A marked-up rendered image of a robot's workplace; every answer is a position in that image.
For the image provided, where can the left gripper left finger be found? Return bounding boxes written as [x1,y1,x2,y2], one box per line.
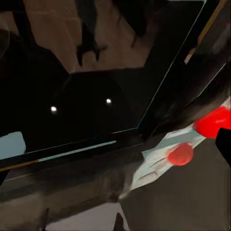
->
[0,128,25,186]

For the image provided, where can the microwave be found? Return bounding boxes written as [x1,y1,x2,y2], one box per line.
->
[0,0,231,192]

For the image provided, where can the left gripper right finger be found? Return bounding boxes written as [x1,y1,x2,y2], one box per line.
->
[216,128,231,166]

